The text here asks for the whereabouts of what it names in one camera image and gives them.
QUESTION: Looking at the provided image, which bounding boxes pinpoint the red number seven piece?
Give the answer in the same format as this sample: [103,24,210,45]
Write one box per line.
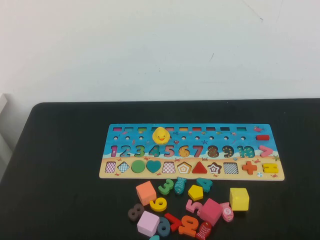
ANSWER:
[164,212,183,233]

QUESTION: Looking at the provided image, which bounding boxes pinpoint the brown number eight piece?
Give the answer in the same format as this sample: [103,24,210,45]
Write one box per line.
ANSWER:
[127,203,145,222]

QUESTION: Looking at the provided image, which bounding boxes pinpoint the yellow wooden cube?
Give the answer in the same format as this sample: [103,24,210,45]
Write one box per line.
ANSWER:
[229,187,250,212]

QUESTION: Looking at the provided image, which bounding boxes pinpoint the teal wooden fish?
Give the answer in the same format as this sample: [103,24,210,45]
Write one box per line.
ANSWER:
[174,176,187,196]

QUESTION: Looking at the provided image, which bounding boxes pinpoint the orange plus sign piece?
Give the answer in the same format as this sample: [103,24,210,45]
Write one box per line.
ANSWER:
[241,161,258,175]

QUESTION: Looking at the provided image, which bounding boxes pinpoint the yellow pentagon puzzle piece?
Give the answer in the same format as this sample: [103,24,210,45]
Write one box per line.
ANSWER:
[187,184,204,201]

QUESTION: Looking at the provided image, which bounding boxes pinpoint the yellow rubber duck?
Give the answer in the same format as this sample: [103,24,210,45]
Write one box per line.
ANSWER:
[151,126,171,145]

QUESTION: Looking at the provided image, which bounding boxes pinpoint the pink wooden fish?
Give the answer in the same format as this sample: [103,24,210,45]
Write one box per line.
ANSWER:
[219,201,235,223]

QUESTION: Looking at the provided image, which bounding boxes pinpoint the teal number four piece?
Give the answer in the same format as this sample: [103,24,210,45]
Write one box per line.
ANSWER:
[196,177,214,193]

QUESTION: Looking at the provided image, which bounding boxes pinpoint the green number three piece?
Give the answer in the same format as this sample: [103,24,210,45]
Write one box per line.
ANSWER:
[157,178,175,196]

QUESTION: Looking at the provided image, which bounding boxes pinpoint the orange wooden cube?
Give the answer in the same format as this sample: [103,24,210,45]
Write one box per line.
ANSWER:
[135,180,157,206]

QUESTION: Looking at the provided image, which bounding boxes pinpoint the yellow number six piece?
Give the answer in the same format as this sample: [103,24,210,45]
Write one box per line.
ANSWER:
[149,197,168,212]

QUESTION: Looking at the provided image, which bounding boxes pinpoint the colourful wooden puzzle board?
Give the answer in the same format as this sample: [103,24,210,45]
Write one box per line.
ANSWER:
[99,123,285,181]

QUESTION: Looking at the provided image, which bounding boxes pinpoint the teal heart puzzle piece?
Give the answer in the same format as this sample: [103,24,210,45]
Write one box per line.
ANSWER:
[145,159,162,174]

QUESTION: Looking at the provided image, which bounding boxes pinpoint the yellow equals sign piece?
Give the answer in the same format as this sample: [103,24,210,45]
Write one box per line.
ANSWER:
[261,162,280,175]

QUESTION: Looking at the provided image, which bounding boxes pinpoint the pink number five piece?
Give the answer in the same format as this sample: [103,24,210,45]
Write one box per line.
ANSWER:
[185,199,204,216]

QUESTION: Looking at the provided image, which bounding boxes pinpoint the grey-blue number nine piece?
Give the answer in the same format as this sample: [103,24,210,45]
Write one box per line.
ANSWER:
[156,216,172,237]

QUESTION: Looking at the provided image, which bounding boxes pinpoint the lilac wooden cube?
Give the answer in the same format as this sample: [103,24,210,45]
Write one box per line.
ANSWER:
[136,210,160,237]

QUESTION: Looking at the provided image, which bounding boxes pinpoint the orange number ten piece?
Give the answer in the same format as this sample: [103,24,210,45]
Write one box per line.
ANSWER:
[178,215,200,238]

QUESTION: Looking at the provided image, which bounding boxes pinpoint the magenta wooden cube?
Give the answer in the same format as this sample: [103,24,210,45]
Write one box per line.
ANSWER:
[199,198,224,227]

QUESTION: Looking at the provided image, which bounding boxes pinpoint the pink greater-than sign piece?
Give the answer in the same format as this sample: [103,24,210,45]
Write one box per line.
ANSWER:
[258,145,274,158]

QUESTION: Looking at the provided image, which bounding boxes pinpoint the red triangle puzzle piece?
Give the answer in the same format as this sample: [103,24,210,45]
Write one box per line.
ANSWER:
[191,161,208,175]

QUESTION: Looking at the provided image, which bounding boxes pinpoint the green circle puzzle piece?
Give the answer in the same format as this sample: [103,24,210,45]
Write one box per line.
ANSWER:
[131,159,146,174]

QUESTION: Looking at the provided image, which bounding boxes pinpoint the red wooden fish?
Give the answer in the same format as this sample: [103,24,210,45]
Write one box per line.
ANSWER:
[195,221,213,240]

